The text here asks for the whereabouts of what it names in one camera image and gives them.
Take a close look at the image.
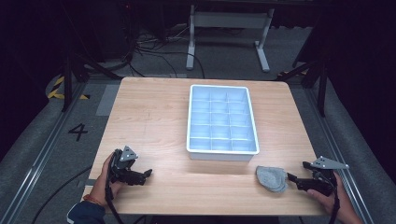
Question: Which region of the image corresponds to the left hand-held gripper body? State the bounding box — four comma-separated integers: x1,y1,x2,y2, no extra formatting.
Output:
108,145,140,185

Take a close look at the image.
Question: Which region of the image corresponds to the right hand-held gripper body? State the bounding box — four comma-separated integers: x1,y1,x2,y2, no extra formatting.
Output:
299,155,350,198

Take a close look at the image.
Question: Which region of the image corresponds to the grey sock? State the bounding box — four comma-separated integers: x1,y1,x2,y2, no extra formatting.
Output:
255,165,290,193

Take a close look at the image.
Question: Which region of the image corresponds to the person's left hand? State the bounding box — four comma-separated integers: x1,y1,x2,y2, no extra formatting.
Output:
88,152,126,207

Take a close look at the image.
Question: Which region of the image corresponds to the person's right hand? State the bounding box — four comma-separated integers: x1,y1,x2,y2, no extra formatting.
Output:
306,172,354,219

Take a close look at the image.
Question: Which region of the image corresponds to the white divided storage box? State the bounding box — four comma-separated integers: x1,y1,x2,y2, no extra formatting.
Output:
185,84,261,162

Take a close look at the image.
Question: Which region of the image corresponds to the black tripod stand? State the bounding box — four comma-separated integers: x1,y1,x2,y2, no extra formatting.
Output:
60,31,123,113
276,46,332,119

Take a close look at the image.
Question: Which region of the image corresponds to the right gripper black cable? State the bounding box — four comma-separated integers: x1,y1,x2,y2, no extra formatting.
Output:
317,170,341,224

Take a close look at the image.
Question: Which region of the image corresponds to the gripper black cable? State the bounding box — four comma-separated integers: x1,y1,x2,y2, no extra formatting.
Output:
317,170,341,224
105,155,126,224

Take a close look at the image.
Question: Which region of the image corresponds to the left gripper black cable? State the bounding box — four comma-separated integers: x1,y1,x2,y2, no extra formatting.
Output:
105,155,126,224

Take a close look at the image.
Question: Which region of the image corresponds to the metal floor rail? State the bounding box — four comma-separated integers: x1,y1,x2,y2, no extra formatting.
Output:
304,88,376,224
0,82,90,224

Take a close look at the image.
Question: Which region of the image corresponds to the red bracelet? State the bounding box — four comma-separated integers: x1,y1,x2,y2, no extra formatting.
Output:
81,193,105,207

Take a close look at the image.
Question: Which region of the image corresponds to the black floor cable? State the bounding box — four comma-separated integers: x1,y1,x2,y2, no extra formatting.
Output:
30,165,93,224

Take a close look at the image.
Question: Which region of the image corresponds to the bundle of black floor cables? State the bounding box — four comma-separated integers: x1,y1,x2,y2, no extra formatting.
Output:
124,24,206,79

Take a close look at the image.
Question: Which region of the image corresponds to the grey metal table frame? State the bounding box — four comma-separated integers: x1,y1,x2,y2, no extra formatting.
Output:
185,4,276,74

